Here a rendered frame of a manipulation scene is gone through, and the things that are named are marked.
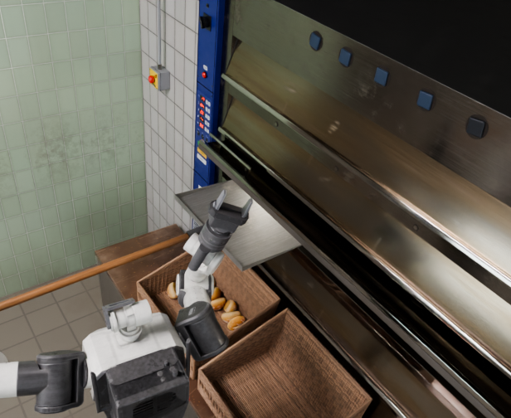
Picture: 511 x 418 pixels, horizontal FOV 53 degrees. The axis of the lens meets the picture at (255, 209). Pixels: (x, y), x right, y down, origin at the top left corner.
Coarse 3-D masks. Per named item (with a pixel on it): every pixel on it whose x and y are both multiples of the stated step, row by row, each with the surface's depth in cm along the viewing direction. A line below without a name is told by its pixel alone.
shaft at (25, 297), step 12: (168, 240) 211; (180, 240) 212; (144, 252) 204; (108, 264) 197; (120, 264) 199; (72, 276) 190; (84, 276) 191; (48, 288) 185; (60, 288) 187; (12, 300) 179; (24, 300) 181
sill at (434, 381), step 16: (224, 176) 256; (304, 256) 217; (320, 272) 210; (336, 288) 205; (352, 304) 199; (368, 320) 194; (384, 336) 189; (400, 352) 184; (416, 352) 181; (416, 368) 180; (432, 368) 177; (432, 384) 175; (448, 384) 172; (448, 400) 171; (464, 400) 168; (480, 416) 164
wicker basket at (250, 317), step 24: (168, 264) 261; (144, 288) 260; (240, 288) 260; (264, 288) 247; (168, 312) 260; (216, 312) 263; (240, 312) 262; (264, 312) 236; (240, 336) 235; (192, 360) 223
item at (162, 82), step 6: (150, 66) 272; (156, 66) 273; (162, 66) 274; (150, 72) 273; (156, 72) 268; (162, 72) 268; (168, 72) 270; (156, 78) 269; (162, 78) 269; (168, 78) 272; (156, 84) 271; (162, 84) 271; (168, 84) 274
